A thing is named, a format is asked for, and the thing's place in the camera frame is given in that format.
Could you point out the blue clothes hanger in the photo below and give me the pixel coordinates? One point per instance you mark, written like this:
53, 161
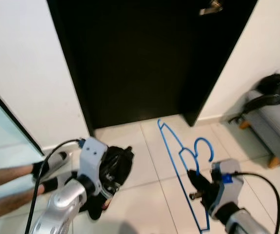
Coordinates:
204, 139

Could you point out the black printed jersey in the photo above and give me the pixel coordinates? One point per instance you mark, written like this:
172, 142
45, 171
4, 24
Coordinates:
118, 163

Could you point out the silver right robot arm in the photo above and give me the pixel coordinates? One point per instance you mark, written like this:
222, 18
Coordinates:
247, 226

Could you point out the grey ottoman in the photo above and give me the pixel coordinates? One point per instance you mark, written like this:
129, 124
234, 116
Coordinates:
276, 131

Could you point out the teal glass door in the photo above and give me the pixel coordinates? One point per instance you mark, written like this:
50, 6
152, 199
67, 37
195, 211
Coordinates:
3, 122

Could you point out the white blue left wrist camera mount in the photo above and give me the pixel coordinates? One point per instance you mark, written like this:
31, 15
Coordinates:
92, 156

